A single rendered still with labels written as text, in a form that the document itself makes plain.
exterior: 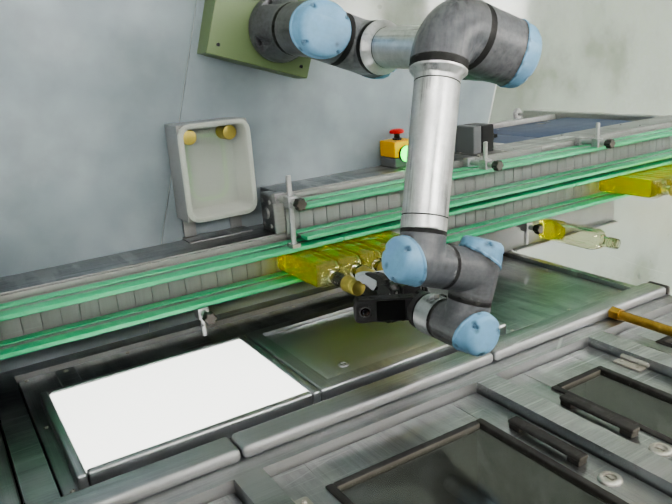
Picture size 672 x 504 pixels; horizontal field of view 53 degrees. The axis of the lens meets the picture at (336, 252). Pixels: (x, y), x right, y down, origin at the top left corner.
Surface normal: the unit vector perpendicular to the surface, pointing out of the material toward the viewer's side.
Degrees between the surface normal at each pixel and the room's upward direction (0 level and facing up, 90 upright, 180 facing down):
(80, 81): 0
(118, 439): 90
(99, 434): 90
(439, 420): 90
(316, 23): 8
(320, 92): 0
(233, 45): 4
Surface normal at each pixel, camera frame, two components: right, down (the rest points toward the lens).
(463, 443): -0.07, -0.96
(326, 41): 0.40, 0.25
